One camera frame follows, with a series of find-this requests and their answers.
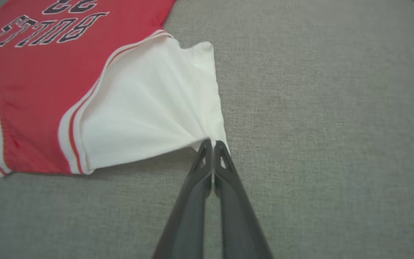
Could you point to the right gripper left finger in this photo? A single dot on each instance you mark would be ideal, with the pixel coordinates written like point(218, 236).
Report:
point(189, 216)

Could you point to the red and white basketball jersey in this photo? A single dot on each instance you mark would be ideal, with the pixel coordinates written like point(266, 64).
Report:
point(49, 90)

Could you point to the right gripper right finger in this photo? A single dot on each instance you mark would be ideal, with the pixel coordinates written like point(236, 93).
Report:
point(239, 223)

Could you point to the grey fabric table cover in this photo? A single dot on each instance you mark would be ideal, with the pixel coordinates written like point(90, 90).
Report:
point(318, 144)

